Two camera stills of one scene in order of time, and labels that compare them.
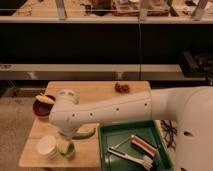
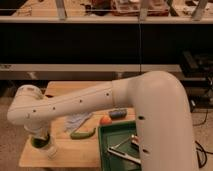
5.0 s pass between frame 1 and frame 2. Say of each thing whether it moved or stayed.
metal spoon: stayed
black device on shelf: stayed
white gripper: moved
